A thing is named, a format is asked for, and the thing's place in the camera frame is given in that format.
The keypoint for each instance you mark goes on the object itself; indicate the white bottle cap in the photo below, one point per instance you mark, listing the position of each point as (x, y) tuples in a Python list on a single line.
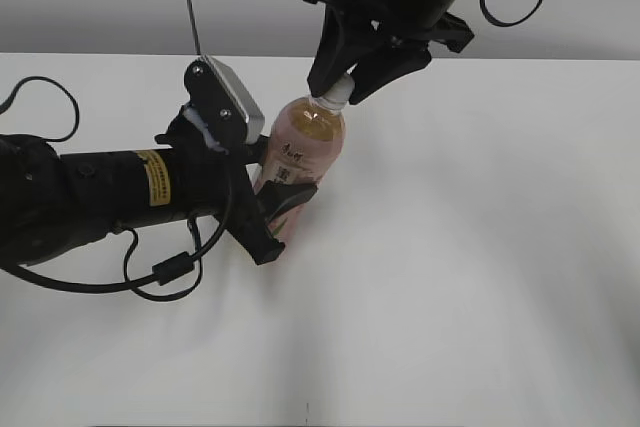
[(341, 91)]

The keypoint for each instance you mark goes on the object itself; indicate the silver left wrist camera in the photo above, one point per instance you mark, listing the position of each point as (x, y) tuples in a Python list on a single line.
[(221, 115)]

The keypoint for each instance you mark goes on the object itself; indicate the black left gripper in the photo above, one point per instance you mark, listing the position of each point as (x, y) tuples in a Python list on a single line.
[(219, 185)]

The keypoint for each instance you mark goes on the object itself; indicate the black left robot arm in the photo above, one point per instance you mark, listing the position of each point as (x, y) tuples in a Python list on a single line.
[(52, 203)]

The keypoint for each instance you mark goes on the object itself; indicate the pink peach tea bottle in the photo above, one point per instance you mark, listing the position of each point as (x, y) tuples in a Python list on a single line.
[(305, 140)]

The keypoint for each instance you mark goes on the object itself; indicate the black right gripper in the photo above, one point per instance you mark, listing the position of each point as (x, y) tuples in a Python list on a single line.
[(353, 36)]

